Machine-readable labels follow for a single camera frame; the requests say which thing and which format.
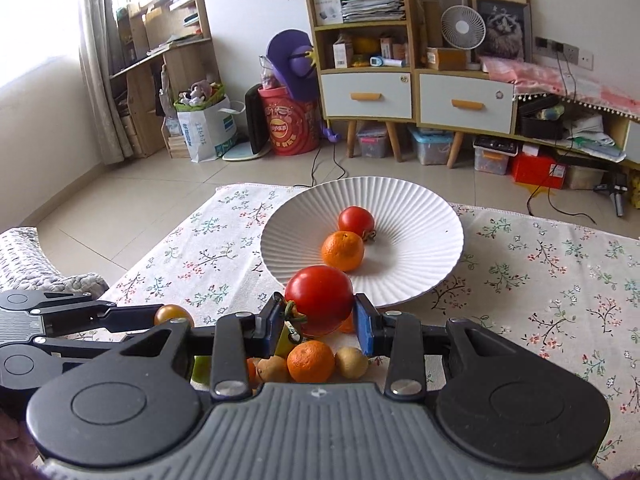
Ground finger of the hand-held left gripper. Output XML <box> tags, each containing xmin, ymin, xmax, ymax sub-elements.
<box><xmin>35</xmin><ymin>332</ymin><xmax>152</xmax><ymax>362</ymax></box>
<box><xmin>30</xmin><ymin>291</ymin><xmax>167</xmax><ymax>335</ymax></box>

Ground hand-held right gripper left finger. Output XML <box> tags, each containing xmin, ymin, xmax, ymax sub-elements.
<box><xmin>117</xmin><ymin>292</ymin><xmax>287</xmax><ymax>402</ymax></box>

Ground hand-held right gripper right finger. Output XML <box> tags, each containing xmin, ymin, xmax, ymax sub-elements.
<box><xmin>352</xmin><ymin>294</ymin><xmax>531</xmax><ymax>401</ymax></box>

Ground small potato front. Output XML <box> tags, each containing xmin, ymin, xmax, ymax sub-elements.
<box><xmin>334</xmin><ymin>346</ymin><xmax>370</xmax><ymax>381</ymax></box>

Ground brown longan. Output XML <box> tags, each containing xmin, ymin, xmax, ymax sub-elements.
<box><xmin>254</xmin><ymin>355</ymin><xmax>291</xmax><ymax>385</ymax></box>

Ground orange mandarin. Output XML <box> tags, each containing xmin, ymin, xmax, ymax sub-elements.
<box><xmin>321</xmin><ymin>230</ymin><xmax>365</xmax><ymax>273</ymax></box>
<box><xmin>286</xmin><ymin>340</ymin><xmax>336</xmax><ymax>384</ymax></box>

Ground red tomato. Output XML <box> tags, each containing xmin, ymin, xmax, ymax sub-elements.
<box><xmin>284</xmin><ymin>265</ymin><xmax>355</xmax><ymax>337</ymax></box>
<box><xmin>338</xmin><ymin>206</ymin><xmax>377</xmax><ymax>242</ymax></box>

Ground small orange-green tomato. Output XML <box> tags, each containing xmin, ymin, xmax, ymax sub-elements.
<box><xmin>154</xmin><ymin>303</ymin><xmax>196</xmax><ymax>331</ymax></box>

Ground white ribbed plate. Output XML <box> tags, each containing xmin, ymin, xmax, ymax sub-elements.
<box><xmin>259</xmin><ymin>176</ymin><xmax>465</xmax><ymax>309</ymax></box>

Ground grey fleece blanket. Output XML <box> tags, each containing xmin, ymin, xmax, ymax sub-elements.
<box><xmin>0</xmin><ymin>227</ymin><xmax>109</xmax><ymax>302</ymax></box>

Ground floral tablecloth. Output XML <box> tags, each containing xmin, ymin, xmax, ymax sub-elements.
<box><xmin>92</xmin><ymin>183</ymin><xmax>640</xmax><ymax>480</ymax></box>

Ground light blue scale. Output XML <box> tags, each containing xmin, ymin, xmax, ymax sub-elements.
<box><xmin>222</xmin><ymin>140</ymin><xmax>262</xmax><ymax>162</ymax></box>

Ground small clear storage box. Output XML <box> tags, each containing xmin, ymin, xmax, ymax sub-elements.
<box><xmin>356</xmin><ymin>125</ymin><xmax>390</xmax><ymax>159</ymax></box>

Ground blue-lid clear storage box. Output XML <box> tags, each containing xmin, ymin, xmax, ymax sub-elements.
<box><xmin>408</xmin><ymin>127</ymin><xmax>454</xmax><ymax>166</ymax></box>

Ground red printed bucket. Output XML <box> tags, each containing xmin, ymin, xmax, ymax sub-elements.
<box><xmin>257</xmin><ymin>85</ymin><xmax>322</xmax><ymax>156</ymax></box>

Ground black flat panel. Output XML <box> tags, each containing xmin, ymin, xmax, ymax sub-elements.
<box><xmin>244</xmin><ymin>85</ymin><xmax>274</xmax><ymax>156</ymax></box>

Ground white paper bag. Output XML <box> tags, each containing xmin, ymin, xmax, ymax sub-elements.
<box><xmin>172</xmin><ymin>94</ymin><xmax>239</xmax><ymax>163</ymax></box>

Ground black-lid clear storage box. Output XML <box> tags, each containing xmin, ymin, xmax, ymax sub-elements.
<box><xmin>473</xmin><ymin>137</ymin><xmax>519</xmax><ymax>176</ymax></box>

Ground red box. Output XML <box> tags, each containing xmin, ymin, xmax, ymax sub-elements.
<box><xmin>510</xmin><ymin>152</ymin><xmax>569</xmax><ymax>190</ymax></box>

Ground tall wooden cabinet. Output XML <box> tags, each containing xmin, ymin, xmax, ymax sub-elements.
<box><xmin>303</xmin><ymin>0</ymin><xmax>420</xmax><ymax>162</ymax></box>

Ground stuffed toys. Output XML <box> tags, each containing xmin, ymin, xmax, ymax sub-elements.
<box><xmin>175</xmin><ymin>79</ymin><xmax>226</xmax><ymax>108</ymax></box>

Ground low wooden cabinet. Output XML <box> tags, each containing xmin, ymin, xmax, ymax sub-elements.
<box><xmin>415</xmin><ymin>66</ymin><xmax>640</xmax><ymax>172</ymax></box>

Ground grey curtain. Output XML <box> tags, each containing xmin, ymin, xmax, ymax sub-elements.
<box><xmin>79</xmin><ymin>0</ymin><xmax>137</xmax><ymax>162</ymax></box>

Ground clear plastic tub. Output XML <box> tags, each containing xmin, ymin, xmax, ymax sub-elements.
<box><xmin>565</xmin><ymin>162</ymin><xmax>607</xmax><ymax>190</ymax></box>

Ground purple hat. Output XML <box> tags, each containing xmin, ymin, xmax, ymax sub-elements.
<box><xmin>265</xmin><ymin>30</ymin><xmax>321</xmax><ymax>103</ymax></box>

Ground wooden bookshelf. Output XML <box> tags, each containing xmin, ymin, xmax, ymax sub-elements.
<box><xmin>107</xmin><ymin>0</ymin><xmax>219</xmax><ymax>159</ymax></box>

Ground black case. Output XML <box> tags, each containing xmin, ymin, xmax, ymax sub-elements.
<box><xmin>517</xmin><ymin>95</ymin><xmax>567</xmax><ymax>141</ymax></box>

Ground white medicine box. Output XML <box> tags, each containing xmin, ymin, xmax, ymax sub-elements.
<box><xmin>332</xmin><ymin>35</ymin><xmax>354</xmax><ymax>69</ymax></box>

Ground small orange boxes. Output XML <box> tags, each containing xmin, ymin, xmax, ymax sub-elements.
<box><xmin>380</xmin><ymin>36</ymin><xmax>412</xmax><ymax>62</ymax></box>

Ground cardboard box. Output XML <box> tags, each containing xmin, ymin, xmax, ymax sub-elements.
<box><xmin>426</xmin><ymin>47</ymin><xmax>469</xmax><ymax>71</ymax></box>

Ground black handheld tool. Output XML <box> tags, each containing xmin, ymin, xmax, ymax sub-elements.
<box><xmin>594</xmin><ymin>172</ymin><xmax>629</xmax><ymax>217</ymax></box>

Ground loose papers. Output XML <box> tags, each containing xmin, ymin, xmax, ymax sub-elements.
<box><xmin>565</xmin><ymin>114</ymin><xmax>627</xmax><ymax>162</ymax></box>

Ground pink cloth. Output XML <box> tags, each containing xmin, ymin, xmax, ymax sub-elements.
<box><xmin>480</xmin><ymin>55</ymin><xmax>640</xmax><ymax>122</ymax></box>

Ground small white fan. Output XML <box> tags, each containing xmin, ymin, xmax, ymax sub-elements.
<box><xmin>441</xmin><ymin>5</ymin><xmax>487</xmax><ymax>69</ymax></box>

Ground stack of papers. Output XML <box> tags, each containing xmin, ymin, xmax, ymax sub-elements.
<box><xmin>341</xmin><ymin>0</ymin><xmax>407</xmax><ymax>23</ymax></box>

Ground white carton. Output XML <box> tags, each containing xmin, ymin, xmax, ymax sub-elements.
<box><xmin>312</xmin><ymin>0</ymin><xmax>344</xmax><ymax>26</ymax></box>

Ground framed cat picture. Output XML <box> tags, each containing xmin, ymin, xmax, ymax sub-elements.
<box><xmin>466</xmin><ymin>0</ymin><xmax>534</xmax><ymax>64</ymax></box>

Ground black floor cable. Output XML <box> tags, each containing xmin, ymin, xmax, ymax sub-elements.
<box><xmin>310</xmin><ymin>105</ymin><xmax>347</xmax><ymax>187</ymax></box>

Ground black socket cable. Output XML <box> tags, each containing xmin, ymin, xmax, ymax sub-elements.
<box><xmin>526</xmin><ymin>55</ymin><xmax>612</xmax><ymax>226</ymax></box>

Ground wall sockets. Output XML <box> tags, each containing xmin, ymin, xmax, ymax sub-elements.
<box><xmin>534</xmin><ymin>36</ymin><xmax>595</xmax><ymax>69</ymax></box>

